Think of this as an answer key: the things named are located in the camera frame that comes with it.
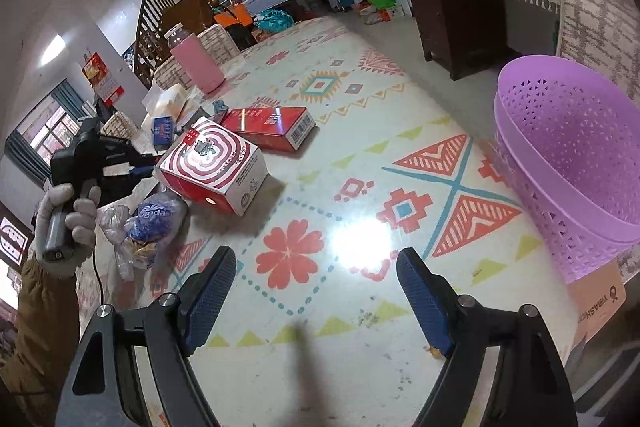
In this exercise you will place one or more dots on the pink bottle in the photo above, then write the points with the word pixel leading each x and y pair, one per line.
pixel 197 62

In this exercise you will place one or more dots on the red wall poster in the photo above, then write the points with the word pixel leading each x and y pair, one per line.
pixel 102 77

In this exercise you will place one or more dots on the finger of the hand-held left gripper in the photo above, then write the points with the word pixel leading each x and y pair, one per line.
pixel 141 170

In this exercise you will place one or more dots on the orange crate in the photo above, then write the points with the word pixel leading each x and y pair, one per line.
pixel 230 16

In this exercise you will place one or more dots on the black white wall picture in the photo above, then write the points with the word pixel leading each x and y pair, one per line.
pixel 14 234

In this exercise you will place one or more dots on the flat red box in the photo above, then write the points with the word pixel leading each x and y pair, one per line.
pixel 265 124

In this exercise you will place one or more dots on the person's left forearm brown sleeve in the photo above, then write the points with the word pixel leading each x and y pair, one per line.
pixel 42 332

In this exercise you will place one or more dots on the blue plastic bag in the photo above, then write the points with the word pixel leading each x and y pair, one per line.
pixel 155 219

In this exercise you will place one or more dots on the dark wooden sideboard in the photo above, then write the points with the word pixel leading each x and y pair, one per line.
pixel 465 27

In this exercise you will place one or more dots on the red white swirl box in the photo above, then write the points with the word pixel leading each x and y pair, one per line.
pixel 210 162

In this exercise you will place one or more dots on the person's left hand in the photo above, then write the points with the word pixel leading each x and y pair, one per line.
pixel 82 217

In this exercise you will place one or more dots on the brown cardboard box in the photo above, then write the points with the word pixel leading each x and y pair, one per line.
pixel 597 307

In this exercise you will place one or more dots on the white packet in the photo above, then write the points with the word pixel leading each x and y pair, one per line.
pixel 169 102

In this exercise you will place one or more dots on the chair with patterned cover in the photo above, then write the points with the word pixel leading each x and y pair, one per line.
pixel 172 74
pixel 120 124
pixel 217 42
pixel 595 22

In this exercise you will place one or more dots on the teal bag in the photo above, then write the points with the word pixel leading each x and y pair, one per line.
pixel 275 21

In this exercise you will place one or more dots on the small blue box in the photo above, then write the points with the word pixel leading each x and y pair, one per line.
pixel 162 130

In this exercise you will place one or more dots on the clear plastic bag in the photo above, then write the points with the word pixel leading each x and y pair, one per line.
pixel 116 237

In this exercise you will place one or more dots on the window with blue curtain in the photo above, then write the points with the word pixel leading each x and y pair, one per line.
pixel 50 132

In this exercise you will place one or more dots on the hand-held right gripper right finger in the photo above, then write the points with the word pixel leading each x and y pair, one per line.
pixel 425 302

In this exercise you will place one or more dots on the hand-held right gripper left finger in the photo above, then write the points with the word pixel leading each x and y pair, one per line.
pixel 212 294

